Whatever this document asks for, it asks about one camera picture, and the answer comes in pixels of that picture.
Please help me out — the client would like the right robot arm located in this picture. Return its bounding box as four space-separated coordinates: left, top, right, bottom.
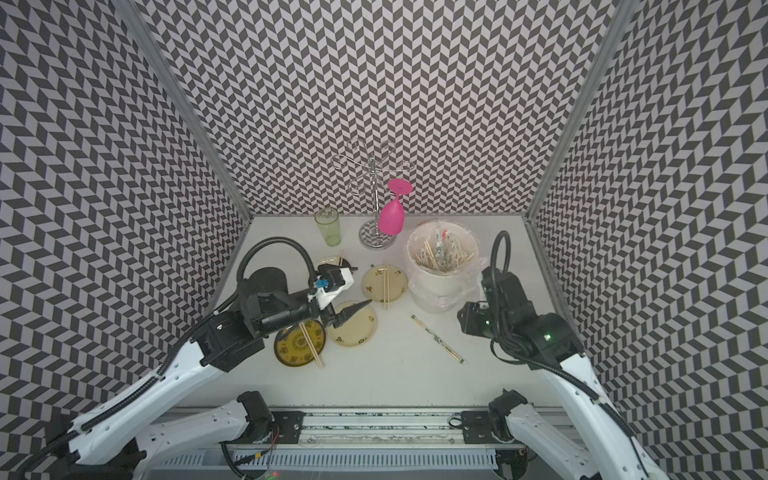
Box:
457 267 668 479

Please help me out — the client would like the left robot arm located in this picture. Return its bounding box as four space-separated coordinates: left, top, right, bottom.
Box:
12 264 364 479

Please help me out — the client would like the cream plate near chopsticks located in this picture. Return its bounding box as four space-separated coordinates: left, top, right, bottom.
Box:
326 304 378 347

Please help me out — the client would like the cream plate back right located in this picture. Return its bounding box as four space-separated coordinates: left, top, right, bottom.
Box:
362 264 408 304

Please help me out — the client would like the yellow dark patterned plate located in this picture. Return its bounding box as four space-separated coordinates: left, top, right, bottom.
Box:
273 320 327 367

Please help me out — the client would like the cream plate back left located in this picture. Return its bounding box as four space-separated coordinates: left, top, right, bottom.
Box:
318 256 351 268

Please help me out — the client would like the metal cup rack stand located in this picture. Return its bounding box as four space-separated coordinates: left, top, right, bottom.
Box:
331 136 415 251

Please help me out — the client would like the green translucent cup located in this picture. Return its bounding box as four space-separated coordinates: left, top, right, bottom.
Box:
314 206 342 247

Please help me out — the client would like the pink plastic goblet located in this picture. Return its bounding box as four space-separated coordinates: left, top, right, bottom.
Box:
377 178 413 236

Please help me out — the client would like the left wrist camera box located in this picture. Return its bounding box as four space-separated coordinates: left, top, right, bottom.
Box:
308 264 357 311

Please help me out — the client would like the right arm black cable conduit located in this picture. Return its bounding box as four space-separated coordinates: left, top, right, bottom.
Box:
488 230 652 480

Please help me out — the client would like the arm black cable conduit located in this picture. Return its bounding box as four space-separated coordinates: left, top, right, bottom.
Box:
14 236 319 480
488 230 652 480

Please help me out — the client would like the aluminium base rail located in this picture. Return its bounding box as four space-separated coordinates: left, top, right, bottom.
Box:
151 407 540 479

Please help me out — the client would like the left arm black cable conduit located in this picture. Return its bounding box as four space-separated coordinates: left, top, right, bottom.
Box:
14 236 319 480

